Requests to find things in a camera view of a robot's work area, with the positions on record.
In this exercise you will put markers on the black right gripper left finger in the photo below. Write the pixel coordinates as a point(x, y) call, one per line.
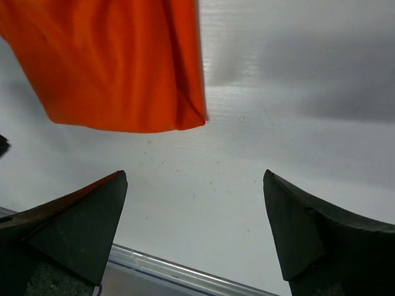
point(62, 247)

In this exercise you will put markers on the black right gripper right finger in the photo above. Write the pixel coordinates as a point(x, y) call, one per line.
point(324, 249)

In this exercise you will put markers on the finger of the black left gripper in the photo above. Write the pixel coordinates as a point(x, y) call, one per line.
point(4, 145)

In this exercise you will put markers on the orange t-shirt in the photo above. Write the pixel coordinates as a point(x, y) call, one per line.
point(129, 66)

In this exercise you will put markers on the aluminium front rail frame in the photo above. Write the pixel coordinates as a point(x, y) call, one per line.
point(139, 271)

